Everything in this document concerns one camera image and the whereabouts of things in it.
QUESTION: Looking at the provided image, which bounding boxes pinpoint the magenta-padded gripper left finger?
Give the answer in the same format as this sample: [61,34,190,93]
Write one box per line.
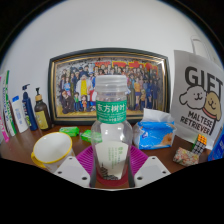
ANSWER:
[54,145,98,189]

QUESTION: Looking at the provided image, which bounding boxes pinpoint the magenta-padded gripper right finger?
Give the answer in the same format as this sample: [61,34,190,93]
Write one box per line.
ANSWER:
[127,145,172,189]

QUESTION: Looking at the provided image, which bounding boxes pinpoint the clear green-labelled drink bottle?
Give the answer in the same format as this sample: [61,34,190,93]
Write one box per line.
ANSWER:
[90,74,134,183]

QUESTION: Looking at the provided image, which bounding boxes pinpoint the blue tissue pack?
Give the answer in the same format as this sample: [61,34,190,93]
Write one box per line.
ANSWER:
[132,108,177,151]

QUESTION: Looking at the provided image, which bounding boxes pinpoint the flat round red coaster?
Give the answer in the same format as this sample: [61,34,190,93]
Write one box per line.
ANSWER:
[95,166,130,188]

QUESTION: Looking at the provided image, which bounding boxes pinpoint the small patterned pouch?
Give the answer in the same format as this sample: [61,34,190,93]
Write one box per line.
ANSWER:
[172,146,200,167]

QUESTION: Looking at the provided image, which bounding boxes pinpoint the colourful puzzle cube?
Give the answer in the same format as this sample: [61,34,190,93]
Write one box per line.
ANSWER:
[190,133,208,156]

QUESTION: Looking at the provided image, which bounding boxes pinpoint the brown bottle with yellow label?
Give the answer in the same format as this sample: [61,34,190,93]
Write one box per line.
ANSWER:
[33,87,53,132]

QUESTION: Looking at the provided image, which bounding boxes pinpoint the blue detergent bottle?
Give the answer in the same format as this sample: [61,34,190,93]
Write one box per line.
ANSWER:
[207,128,224,163]

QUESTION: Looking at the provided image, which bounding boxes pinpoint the dark blue pump bottle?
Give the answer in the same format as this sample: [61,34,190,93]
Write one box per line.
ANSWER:
[21,83,39,132]

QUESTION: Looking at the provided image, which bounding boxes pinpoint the white bottle with blue cap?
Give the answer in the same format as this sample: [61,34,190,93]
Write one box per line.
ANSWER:
[11,95,30,134]

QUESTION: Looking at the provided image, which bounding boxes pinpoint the framed group picture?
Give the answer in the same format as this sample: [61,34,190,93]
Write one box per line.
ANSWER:
[47,47,172,126]

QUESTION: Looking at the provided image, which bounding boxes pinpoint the white printed paper bag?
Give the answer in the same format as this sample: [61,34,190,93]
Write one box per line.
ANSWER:
[170,35,224,151]

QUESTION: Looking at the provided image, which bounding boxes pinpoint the tall green and white box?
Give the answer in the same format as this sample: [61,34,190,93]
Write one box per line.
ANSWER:
[1,69,18,138]

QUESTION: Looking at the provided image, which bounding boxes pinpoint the white mug with yellow handle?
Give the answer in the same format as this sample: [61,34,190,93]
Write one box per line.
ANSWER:
[30,131,76,174]

